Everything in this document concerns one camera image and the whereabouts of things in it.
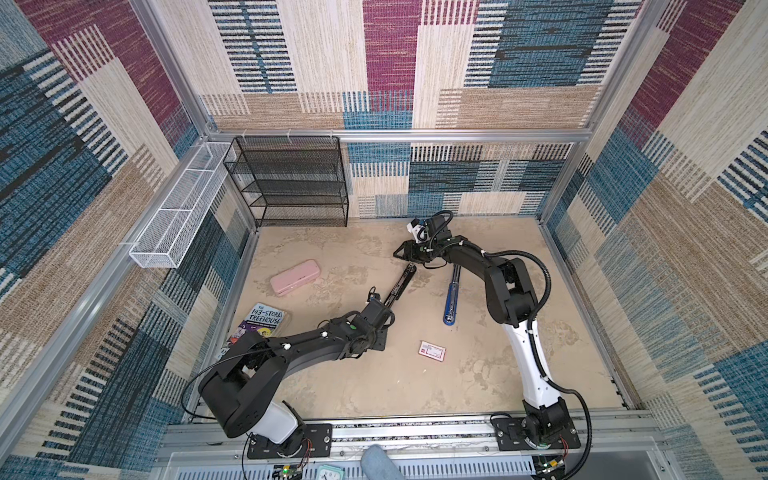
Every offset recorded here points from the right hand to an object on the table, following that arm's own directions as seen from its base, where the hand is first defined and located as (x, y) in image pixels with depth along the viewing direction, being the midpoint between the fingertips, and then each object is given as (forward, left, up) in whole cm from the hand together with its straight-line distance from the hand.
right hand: (399, 256), depth 105 cm
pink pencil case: (-5, +34, -2) cm, 35 cm away
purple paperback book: (-22, +42, -1) cm, 47 cm away
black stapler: (-8, -2, -2) cm, 8 cm away
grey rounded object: (-59, +8, -1) cm, 59 cm away
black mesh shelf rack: (+27, +39, +13) cm, 49 cm away
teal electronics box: (-60, +19, -1) cm, 63 cm away
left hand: (-26, +8, -1) cm, 27 cm away
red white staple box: (-32, -8, -3) cm, 33 cm away
